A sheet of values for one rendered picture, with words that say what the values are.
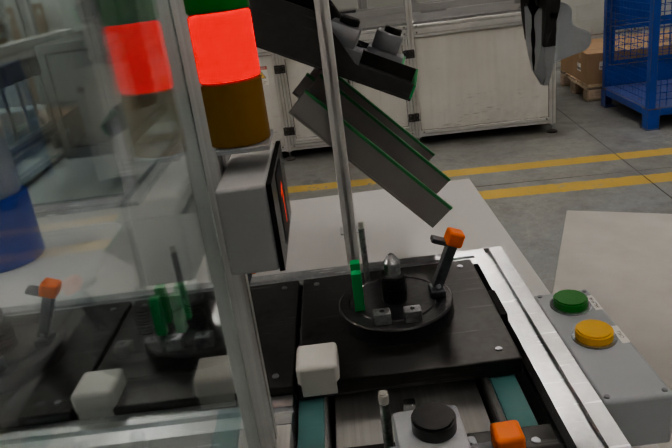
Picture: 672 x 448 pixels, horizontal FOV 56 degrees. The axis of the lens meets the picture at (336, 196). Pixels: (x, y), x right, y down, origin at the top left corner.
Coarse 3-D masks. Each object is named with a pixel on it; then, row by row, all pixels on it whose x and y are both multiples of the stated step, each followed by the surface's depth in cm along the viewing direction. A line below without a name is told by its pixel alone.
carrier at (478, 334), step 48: (336, 288) 86; (384, 288) 76; (432, 288) 77; (480, 288) 81; (336, 336) 75; (384, 336) 72; (432, 336) 72; (480, 336) 71; (336, 384) 67; (384, 384) 67
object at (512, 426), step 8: (496, 424) 43; (504, 424) 43; (512, 424) 43; (496, 432) 43; (504, 432) 42; (512, 432) 42; (520, 432) 42; (496, 440) 42; (504, 440) 42; (512, 440) 42; (520, 440) 42
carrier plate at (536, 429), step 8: (544, 424) 57; (480, 432) 57; (488, 432) 57; (528, 432) 57; (536, 432) 57; (544, 432) 56; (552, 432) 56; (480, 440) 56; (488, 440) 56; (528, 440) 56; (536, 440) 55; (544, 440) 56; (552, 440) 55
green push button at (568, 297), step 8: (560, 296) 77; (568, 296) 77; (576, 296) 76; (584, 296) 76; (560, 304) 76; (568, 304) 75; (576, 304) 75; (584, 304) 75; (568, 312) 75; (576, 312) 75
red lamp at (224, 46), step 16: (192, 16) 46; (208, 16) 45; (224, 16) 45; (240, 16) 46; (192, 32) 46; (208, 32) 45; (224, 32) 45; (240, 32) 46; (208, 48) 46; (224, 48) 46; (240, 48) 46; (256, 48) 48; (208, 64) 46; (224, 64) 46; (240, 64) 46; (256, 64) 48; (208, 80) 47; (224, 80) 46
